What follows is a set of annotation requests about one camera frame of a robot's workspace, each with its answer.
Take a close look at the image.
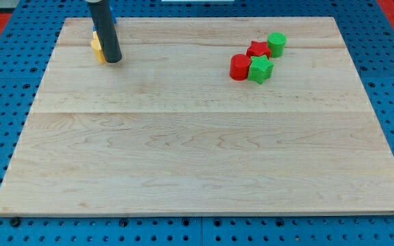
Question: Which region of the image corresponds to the light wooden board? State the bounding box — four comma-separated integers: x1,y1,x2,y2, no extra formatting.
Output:
0,17,394,217

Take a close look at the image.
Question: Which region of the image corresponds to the red star block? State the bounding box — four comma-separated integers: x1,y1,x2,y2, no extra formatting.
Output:
246,41,272,59

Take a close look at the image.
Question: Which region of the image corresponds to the yellow heart block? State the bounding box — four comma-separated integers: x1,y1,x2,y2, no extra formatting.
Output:
90,31,106,64

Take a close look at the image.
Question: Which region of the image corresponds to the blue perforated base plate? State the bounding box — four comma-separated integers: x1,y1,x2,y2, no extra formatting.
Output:
0,1,394,245

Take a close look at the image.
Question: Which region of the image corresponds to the red cylinder block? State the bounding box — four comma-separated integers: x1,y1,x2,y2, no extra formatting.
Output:
229,54,251,81

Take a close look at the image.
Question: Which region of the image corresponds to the green cylinder block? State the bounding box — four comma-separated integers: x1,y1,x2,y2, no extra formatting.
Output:
267,32,287,58

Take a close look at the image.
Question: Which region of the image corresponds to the green star block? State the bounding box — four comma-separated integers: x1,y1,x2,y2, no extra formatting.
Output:
248,55,274,85

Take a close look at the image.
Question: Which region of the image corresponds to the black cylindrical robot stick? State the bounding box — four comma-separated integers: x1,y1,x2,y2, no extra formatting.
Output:
86,0,122,63

